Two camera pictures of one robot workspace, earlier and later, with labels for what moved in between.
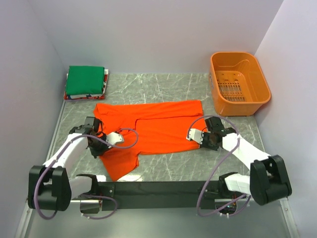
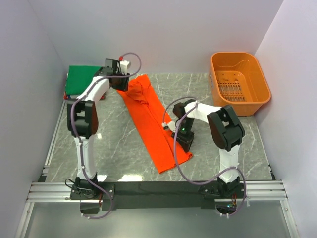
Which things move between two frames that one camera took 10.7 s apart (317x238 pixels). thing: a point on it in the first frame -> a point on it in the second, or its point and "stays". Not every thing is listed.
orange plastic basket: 238,85 stays
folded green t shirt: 84,80 stays
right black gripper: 204,145 -> 185,142
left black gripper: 95,153 -> 124,86
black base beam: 166,195 stays
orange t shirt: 162,126 -> 139,98
